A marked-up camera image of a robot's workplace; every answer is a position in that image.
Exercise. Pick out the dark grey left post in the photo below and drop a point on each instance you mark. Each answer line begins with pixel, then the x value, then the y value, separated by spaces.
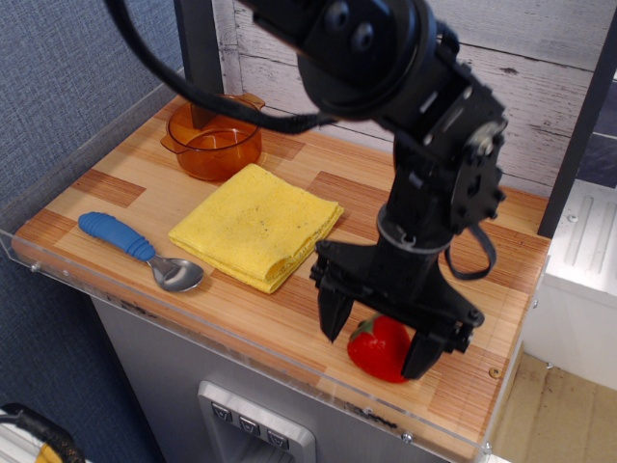
pixel 199 45

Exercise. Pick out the folded yellow cloth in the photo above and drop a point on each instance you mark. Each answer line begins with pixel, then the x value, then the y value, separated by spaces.
pixel 256 228

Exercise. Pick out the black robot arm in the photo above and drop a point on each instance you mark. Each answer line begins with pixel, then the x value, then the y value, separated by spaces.
pixel 394 63

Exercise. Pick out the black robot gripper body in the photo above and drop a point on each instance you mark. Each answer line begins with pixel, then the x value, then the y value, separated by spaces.
pixel 402 281

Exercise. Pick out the white grooved side unit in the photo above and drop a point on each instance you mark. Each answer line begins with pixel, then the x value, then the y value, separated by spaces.
pixel 571 323

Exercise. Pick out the blue handled metal spoon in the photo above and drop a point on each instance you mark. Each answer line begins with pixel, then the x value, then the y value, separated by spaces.
pixel 172 275

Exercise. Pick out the silver cabinet with buttons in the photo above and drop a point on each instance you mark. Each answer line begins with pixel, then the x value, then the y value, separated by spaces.
pixel 203 405

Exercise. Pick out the yellow object bottom left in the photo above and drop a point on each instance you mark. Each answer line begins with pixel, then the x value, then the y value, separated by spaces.
pixel 48 455

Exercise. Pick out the red plastic strawberry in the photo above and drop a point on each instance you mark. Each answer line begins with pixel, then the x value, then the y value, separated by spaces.
pixel 379 347

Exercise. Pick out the amber transparent plastic pot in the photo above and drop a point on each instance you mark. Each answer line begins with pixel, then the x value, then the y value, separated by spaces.
pixel 210 146

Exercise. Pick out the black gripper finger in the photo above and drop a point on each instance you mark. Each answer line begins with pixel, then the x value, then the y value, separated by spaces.
pixel 425 350
pixel 334 309

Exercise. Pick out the clear acrylic table guard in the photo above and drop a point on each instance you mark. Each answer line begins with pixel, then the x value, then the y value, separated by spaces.
pixel 119 370

